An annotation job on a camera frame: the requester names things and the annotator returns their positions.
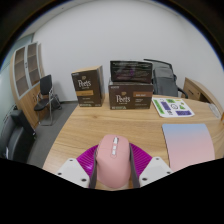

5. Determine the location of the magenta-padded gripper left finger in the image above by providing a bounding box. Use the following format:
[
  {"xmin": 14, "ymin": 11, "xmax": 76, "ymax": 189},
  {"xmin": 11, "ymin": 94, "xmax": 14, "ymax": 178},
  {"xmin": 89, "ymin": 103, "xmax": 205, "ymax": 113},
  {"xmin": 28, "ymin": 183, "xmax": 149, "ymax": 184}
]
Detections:
[{"xmin": 55, "ymin": 143, "xmax": 101, "ymax": 189}]

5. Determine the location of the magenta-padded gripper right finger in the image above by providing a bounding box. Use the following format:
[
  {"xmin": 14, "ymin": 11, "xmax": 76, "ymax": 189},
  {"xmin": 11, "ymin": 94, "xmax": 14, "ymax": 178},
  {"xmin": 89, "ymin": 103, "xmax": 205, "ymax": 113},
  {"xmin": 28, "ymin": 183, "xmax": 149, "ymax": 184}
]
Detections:
[{"xmin": 128, "ymin": 143, "xmax": 174, "ymax": 189}]

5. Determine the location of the pink computer mouse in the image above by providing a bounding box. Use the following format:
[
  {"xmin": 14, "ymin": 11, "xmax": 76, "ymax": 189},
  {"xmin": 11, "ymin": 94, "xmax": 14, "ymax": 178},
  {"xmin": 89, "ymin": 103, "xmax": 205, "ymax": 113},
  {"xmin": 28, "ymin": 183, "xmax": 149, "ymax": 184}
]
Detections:
[{"xmin": 95, "ymin": 134, "xmax": 132, "ymax": 190}]

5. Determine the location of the pink and blue mouse pad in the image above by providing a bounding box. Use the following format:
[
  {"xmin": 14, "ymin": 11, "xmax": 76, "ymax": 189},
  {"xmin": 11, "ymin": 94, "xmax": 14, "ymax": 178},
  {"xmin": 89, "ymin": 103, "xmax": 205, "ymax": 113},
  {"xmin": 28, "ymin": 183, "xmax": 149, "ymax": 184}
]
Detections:
[{"xmin": 161, "ymin": 123, "xmax": 216, "ymax": 173}]

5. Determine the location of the white sticker sheet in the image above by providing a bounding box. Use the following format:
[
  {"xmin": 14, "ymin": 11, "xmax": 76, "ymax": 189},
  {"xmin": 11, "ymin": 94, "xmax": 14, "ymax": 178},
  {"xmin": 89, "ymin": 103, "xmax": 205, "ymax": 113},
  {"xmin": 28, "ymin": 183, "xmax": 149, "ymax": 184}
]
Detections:
[{"xmin": 151, "ymin": 96, "xmax": 195, "ymax": 119}]

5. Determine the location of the wide brown cardboard box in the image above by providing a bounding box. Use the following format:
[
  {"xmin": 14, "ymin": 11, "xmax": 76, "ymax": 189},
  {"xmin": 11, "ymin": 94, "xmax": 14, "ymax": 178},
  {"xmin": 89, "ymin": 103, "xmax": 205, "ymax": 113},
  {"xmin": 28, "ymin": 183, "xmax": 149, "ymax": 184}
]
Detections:
[{"xmin": 108, "ymin": 79, "xmax": 154, "ymax": 111}]

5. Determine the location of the black leather sofa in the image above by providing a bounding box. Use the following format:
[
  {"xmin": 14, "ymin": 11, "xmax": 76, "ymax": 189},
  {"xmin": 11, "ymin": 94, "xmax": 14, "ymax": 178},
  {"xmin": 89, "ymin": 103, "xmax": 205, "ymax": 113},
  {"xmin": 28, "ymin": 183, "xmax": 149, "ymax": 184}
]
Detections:
[{"xmin": 0, "ymin": 109, "xmax": 37, "ymax": 164}]

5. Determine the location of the tall brown cardboard box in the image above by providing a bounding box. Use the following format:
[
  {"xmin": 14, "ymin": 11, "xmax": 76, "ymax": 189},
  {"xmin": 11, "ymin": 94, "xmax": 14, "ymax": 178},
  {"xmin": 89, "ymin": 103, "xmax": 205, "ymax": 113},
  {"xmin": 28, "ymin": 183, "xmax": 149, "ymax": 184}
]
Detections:
[{"xmin": 70, "ymin": 65, "xmax": 105, "ymax": 108}]

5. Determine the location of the black mesh office chair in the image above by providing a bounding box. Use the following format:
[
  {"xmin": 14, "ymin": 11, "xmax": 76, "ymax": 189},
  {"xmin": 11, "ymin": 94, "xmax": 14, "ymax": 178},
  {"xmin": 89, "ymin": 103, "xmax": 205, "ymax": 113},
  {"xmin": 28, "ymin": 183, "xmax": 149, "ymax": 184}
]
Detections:
[{"xmin": 143, "ymin": 58, "xmax": 189, "ymax": 100}]

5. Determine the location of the grey backpack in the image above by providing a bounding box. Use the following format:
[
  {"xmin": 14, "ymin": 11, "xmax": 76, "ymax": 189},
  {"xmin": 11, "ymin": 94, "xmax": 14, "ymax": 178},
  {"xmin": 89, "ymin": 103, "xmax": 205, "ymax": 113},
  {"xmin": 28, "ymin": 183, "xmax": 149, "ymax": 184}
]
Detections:
[{"xmin": 152, "ymin": 66, "xmax": 179, "ymax": 98}]

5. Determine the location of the wooden shelf unit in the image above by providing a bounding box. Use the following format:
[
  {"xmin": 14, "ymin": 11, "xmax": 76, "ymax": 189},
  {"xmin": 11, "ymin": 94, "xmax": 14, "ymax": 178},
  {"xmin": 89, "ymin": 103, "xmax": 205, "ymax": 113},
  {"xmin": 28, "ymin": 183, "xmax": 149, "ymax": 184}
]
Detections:
[{"xmin": 9, "ymin": 41, "xmax": 46, "ymax": 129}]

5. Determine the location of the round white coaster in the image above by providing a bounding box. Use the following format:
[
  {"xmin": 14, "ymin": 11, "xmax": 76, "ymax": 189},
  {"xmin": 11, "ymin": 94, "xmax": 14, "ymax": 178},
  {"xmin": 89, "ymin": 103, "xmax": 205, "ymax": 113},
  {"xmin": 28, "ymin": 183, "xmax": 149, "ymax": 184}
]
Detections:
[{"xmin": 208, "ymin": 103, "xmax": 223, "ymax": 119}]

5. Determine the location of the wooden side desk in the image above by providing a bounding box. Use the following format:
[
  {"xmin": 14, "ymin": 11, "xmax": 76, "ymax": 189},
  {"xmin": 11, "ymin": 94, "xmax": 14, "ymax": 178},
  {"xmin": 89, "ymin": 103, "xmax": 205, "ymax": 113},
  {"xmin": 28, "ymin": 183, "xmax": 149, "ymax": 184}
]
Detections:
[{"xmin": 182, "ymin": 77, "xmax": 224, "ymax": 114}]

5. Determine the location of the black visitor chair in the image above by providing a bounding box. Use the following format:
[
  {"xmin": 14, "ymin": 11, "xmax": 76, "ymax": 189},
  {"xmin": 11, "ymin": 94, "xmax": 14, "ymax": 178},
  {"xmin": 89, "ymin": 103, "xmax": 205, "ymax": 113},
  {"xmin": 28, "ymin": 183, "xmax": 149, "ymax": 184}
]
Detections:
[{"xmin": 33, "ymin": 74, "xmax": 63, "ymax": 127}]

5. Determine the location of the black cardboard box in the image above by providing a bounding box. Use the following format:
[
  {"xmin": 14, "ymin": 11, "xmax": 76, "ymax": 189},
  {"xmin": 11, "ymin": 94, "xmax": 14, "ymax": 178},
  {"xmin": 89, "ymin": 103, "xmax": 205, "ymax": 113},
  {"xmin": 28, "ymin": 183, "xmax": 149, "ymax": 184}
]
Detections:
[{"xmin": 110, "ymin": 60, "xmax": 154, "ymax": 84}]

